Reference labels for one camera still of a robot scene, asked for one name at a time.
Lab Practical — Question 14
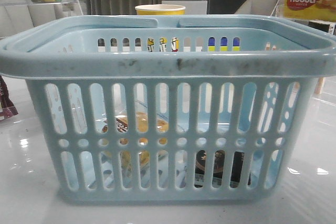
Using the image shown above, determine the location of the bagged bread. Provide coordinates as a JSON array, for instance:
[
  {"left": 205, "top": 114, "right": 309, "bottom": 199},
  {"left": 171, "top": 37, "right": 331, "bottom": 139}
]
[{"left": 114, "top": 101, "right": 169, "bottom": 181}]

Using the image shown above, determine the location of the dark red snack bag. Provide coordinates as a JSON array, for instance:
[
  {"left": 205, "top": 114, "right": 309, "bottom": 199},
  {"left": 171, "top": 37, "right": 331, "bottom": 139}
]
[{"left": 1, "top": 77, "right": 18, "bottom": 121}]

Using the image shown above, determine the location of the yellow paper cup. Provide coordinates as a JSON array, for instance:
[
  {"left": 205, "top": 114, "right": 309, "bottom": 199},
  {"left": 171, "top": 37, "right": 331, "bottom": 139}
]
[{"left": 134, "top": 4, "right": 186, "bottom": 51}]

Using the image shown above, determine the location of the light blue plastic basket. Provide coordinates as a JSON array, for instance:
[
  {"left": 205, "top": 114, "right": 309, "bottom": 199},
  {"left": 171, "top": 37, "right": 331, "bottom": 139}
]
[{"left": 1, "top": 15, "right": 335, "bottom": 202}]

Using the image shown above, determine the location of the beige chair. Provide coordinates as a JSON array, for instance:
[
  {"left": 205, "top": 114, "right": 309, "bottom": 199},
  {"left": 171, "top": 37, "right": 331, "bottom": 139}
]
[{"left": 234, "top": 0, "right": 284, "bottom": 16}]

